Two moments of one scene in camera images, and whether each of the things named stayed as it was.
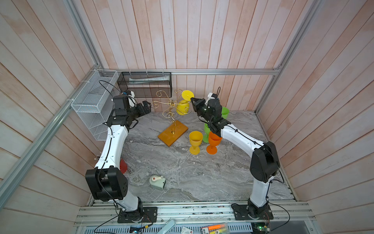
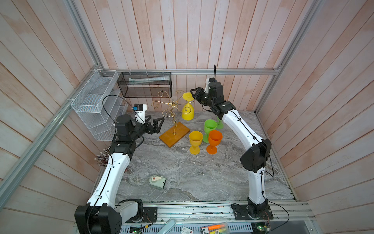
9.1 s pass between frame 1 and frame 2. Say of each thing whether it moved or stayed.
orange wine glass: stayed
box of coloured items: stayed
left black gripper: moved
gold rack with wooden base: stayed
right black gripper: moved
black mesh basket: stayed
